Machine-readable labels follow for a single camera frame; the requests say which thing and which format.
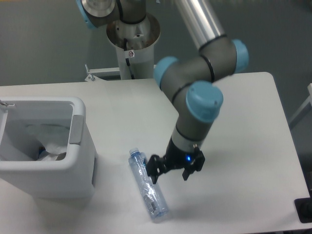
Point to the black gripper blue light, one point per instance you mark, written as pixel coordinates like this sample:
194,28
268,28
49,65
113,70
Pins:
174,159

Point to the clear plastic bag green label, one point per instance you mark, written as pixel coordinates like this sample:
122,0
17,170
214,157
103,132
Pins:
53,137

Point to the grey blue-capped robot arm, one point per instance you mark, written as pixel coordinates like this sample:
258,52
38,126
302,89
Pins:
187,85

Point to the white open trash can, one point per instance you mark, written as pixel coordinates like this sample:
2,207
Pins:
72,177

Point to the clear plastic water bottle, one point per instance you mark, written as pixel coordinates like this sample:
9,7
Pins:
151,194

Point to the blue white packet in bin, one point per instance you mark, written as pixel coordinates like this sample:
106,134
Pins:
42,152

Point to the black object at table edge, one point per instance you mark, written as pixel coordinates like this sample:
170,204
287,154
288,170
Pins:
304,209

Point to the white pedestal base brackets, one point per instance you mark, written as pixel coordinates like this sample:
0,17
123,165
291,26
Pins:
101,73

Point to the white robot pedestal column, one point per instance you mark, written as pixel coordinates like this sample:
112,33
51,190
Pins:
134,44

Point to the white frame at right edge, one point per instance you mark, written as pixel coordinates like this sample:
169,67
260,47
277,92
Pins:
303,109

